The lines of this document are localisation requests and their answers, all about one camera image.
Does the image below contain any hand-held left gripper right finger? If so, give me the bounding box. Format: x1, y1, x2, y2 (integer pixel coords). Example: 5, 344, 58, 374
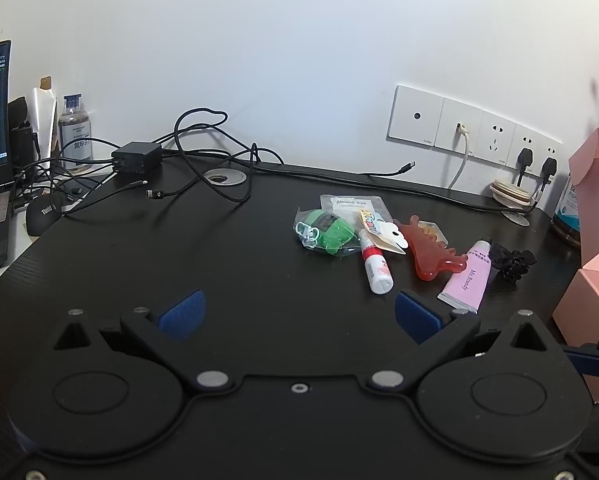
364, 289, 550, 393

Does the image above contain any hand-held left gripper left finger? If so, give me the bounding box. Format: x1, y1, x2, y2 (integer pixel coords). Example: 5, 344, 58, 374
52, 289, 232, 393

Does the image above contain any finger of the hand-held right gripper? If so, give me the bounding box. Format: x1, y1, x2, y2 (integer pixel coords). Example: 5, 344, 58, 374
562, 330, 599, 378

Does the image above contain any red comb-shaped scraper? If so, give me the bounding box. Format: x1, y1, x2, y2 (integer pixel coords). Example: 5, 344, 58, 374
398, 214, 469, 282

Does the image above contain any white tube with red band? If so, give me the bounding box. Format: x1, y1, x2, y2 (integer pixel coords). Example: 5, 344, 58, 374
358, 227, 395, 296

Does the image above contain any pink hand cream tube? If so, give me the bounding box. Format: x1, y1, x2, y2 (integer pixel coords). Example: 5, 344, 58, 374
437, 239, 494, 315

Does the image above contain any green toy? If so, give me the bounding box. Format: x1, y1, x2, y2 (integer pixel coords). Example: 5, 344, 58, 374
293, 207, 360, 261
359, 210, 410, 256

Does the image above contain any black hair scrunchie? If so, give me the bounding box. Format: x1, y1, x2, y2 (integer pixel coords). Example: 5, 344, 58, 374
489, 242, 537, 287

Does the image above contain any clear bag with white label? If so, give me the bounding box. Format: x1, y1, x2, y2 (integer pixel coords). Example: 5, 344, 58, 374
319, 194, 393, 226

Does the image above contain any black desktop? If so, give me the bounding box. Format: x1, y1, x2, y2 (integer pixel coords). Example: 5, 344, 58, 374
0, 150, 599, 480

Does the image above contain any brown supplement bottle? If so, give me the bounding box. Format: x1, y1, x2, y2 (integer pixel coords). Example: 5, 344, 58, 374
550, 172, 584, 250

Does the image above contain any stack of round beige lids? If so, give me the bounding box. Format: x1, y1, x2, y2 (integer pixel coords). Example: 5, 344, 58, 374
489, 178, 536, 209

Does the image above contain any black power adapter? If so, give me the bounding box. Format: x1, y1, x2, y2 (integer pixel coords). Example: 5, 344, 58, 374
110, 142, 163, 177

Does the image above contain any black computer mouse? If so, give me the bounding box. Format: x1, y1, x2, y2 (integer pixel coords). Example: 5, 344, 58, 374
25, 195, 64, 237

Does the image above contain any white five-hole power socket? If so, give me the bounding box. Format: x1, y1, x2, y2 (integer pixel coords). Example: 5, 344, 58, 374
472, 110, 519, 166

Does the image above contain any clear bottle with white label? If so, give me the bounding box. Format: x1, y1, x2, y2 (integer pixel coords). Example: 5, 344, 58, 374
58, 94, 94, 173

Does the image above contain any small black device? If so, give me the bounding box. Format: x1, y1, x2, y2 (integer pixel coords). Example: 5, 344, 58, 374
8, 96, 35, 176

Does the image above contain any white tube with gold cap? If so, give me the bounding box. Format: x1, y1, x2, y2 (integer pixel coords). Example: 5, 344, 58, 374
30, 76, 60, 161

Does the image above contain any black USB cable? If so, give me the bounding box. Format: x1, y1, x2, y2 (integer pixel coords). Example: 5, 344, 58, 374
364, 161, 417, 177

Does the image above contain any white wall cable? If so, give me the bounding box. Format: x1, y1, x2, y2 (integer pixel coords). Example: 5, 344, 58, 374
449, 125, 473, 190

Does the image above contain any tangle of thin cables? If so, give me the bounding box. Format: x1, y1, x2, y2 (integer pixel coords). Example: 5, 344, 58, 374
12, 157, 165, 216

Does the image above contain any thick black power cord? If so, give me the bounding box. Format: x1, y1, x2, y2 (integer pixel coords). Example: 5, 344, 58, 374
162, 149, 539, 215

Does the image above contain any white network wall plate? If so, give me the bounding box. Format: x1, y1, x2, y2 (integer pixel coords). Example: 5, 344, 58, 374
433, 97, 484, 157

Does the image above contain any white coaxial wall plate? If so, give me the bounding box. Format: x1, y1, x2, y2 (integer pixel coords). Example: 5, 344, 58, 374
387, 85, 445, 147

